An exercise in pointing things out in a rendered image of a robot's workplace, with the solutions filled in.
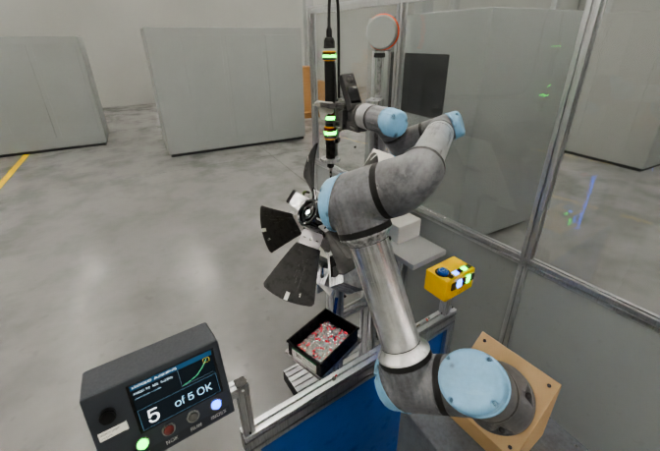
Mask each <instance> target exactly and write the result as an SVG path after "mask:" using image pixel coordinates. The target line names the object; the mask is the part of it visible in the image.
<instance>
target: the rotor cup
mask: <svg viewBox="0 0 660 451"><path fill-rule="evenodd" d="M307 210H310V213H309V214H306V211H307ZM316 218H319V219H320V216H319V211H318V200H316V199H314V198H310V199H308V200H306V201H305V202H304V203H303V204H302V205H301V207H300V209H299V212H298V222H299V223H300V224H301V225H302V226H304V227H306V228H308V229H309V230H311V231H313V232H315V233H318V234H321V235H323V239H326V237H325V234H324V232H322V231H321V230H320V229H318V228H317V227H318V226H319V225H322V224H323V223H322V221H319V220H317V219H316Z"/></svg>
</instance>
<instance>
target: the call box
mask: <svg viewBox="0 0 660 451"><path fill-rule="evenodd" d="M466 264H467V263H466V262H464V261H462V260H460V259H458V258H457V257H455V256H452V257H450V258H448V259H446V260H444V261H442V262H440V263H438V264H436V265H434V266H432V267H430V268H428V269H426V275H425V283H424V289H425V290H427V291H428V292H430V293H431V294H433V295H434V296H435V297H437V298H438V299H440V300H441V301H443V302H447V301H448V300H450V299H452V298H454V297H455V296H457V295H459V294H460V293H461V292H463V291H465V290H466V289H468V288H470V287H471V285H472V280H471V281H469V282H467V283H466V284H464V285H463V286H461V287H459V288H457V286H456V290H454V291H451V287H452V284H453V283H455V282H457V284H458V281H459V280H460V279H462V278H464V277H466V276H468V275H469V274H471V273H473V272H474V270H475V268H474V267H473V266H472V267H471V268H468V269H467V270H465V271H463V272H461V273H460V272H459V274H458V275H455V274H453V273H452V272H453V271H455V270H456V271H457V269H459V268H461V267H462V266H465V265H466ZM440 267H444V268H447V269H448V270H449V274H452V275H453V276H454V278H452V279H450V278H448V277H447V275H446V276H443V275H440V274H438V273H437V269H438V268H440ZM449 274H448V275H449Z"/></svg>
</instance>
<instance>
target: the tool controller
mask: <svg viewBox="0 0 660 451"><path fill-rule="evenodd" d="M162 398H163V399H164V402H165V405H166V409H167V412H168V415H169V418H170V419H168V420H166V421H164V422H162V423H159V424H157V425H155V426H153V427H152V428H150V429H148V430H146V431H143V430H142V427H141V424H140V421H139V418H138V413H137V411H138V410H140V409H142V408H144V407H146V406H148V405H150V404H152V403H154V402H156V401H158V400H160V399H162ZM215 398H220V399H221V400H222V406H221V407H220V408H219V409H218V410H215V411H213V410H211V409H210V403H211V401H212V400H213V399H215ZM79 403H80V406H81V409H82V413H83V416H84V418H85V421H86V424H87V427H88V429H89V432H90V435H91V437H92V440H93V443H94V446H95V448H96V451H139V450H137V449H136V442H137V441H138V440H139V439H140V438H141V437H144V436H147V437H149V439H150V443H149V445H148V447H147V448H145V449H144V450H140V451H165V450H166V449H168V448H170V447H172V446H173V445H175V444H177V443H179V442H181V441H182V440H184V439H186V438H188V437H189V436H191V435H193V434H195V433H197V432H198V431H200V430H202V429H204V428H205V427H207V426H209V425H211V424H213V423H215V422H217V421H219V420H220V419H222V418H224V417H226V416H228V415H229V414H231V413H233V412H234V411H235V406H234V402H233V398H232V394H231V391H230V387H229V383H228V379H227V375H226V371H225V368H224V364H223V360H222V356H221V352H220V348H219V345H218V341H217V339H216V338H215V336H214V334H213V333H212V331H211V330H210V328H209V326H208V325H207V323H206V322H204V323H202V324H199V325H197V326H194V327H192V328H189V329H187V330H185V331H182V332H180V333H177V334H175V335H173V336H170V337H168V338H165V339H163V340H160V341H158V342H156V343H153V344H151V345H148V346H146V347H143V348H141V349H139V350H136V351H134V352H131V353H129V354H126V355H125V356H123V357H120V358H118V359H115V360H113V361H110V362H108V363H106V364H103V365H101V366H97V367H94V368H92V369H90V370H87V371H85V372H84V373H83V374H82V384H81V393H80V401H79ZM193 410H198V411H199V418H198V420H197V421H196V422H194V423H189V422H188V421H187V415H188V413H189V412H190V411H193ZM167 423H174V424H175V426H176V429H175V431H174V433H173V434H171V435H169V436H164V435H163V434H162V428H163V426H164V425H165V424H167Z"/></svg>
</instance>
